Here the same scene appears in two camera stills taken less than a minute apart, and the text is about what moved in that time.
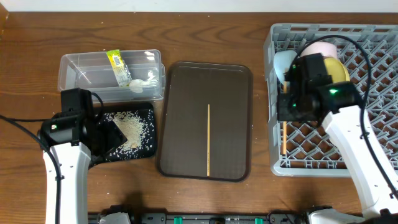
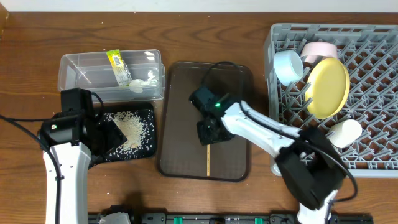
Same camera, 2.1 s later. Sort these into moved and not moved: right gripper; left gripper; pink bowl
Moved: right gripper
Not moved: pink bowl; left gripper
